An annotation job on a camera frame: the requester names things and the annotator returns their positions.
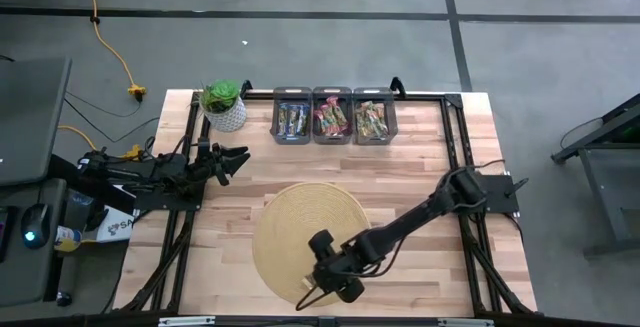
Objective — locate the black computer mouse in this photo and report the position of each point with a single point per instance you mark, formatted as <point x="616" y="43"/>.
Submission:
<point x="37" y="219"/>

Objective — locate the white printed box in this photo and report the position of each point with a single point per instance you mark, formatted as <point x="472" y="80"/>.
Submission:
<point x="117" y="227"/>

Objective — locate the silver metal bracket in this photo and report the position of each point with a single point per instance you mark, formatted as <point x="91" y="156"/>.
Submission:
<point x="465" y="323"/>
<point x="187" y="321"/>

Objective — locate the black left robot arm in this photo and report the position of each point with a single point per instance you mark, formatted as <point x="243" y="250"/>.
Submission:
<point x="150" y="169"/>

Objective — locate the black frame clamp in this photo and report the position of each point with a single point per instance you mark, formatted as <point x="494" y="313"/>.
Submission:
<point x="245" y="88"/>
<point x="397" y="88"/>

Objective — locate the round woven straw placemat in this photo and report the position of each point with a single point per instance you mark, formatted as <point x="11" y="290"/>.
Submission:
<point x="290" y="227"/>

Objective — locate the red Quaker Chewy granola bar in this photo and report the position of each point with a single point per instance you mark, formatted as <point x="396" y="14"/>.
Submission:
<point x="319" y="123"/>
<point x="342" y="117"/>
<point x="333" y="109"/>
<point x="327" y="124"/>

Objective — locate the black table-level camera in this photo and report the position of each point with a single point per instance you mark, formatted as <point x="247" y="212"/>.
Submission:
<point x="326" y="322"/>

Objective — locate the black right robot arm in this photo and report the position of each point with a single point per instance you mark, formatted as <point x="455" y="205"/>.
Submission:
<point x="415" y="217"/>

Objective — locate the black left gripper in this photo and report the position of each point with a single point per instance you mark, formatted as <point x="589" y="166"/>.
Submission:
<point x="205" y="162"/>

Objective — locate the black caster wheel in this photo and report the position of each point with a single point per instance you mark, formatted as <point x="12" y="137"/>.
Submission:
<point x="63" y="299"/>

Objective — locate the black aluminium table frame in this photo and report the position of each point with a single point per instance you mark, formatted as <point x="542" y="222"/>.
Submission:
<point x="425" y="98"/>

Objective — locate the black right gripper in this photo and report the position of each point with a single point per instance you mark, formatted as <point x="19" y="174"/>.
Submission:
<point x="347" y="267"/>

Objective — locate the grey side desk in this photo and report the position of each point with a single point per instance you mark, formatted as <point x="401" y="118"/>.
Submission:
<point x="25" y="277"/>

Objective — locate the succulent in white patterned pot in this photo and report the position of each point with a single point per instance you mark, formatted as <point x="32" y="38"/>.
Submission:
<point x="227" y="117"/>

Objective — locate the blue Quaker Chewy granola bar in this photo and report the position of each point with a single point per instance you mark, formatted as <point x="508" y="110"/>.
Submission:
<point x="303" y="119"/>
<point x="283" y="119"/>
<point x="293" y="121"/>

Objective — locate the white and yellow bottle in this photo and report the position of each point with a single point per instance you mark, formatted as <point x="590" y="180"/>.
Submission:
<point x="67" y="239"/>

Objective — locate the grey translucent plastic bin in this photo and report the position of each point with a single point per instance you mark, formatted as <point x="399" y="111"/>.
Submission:
<point x="375" y="141"/>
<point x="332" y="141"/>
<point x="292" y="141"/>

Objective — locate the black floor tape strip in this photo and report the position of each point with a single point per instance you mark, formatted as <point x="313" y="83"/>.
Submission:
<point x="350" y="15"/>
<point x="460" y="52"/>

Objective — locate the grey metal side table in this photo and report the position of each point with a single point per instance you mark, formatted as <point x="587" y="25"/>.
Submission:
<point x="602" y="202"/>

